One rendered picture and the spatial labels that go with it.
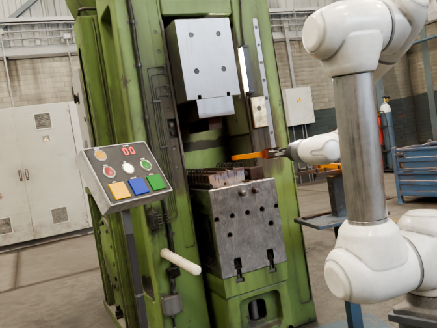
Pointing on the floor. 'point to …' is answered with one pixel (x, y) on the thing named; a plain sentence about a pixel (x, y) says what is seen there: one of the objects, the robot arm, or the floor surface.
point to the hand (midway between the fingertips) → (272, 152)
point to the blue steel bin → (415, 170)
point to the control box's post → (134, 267)
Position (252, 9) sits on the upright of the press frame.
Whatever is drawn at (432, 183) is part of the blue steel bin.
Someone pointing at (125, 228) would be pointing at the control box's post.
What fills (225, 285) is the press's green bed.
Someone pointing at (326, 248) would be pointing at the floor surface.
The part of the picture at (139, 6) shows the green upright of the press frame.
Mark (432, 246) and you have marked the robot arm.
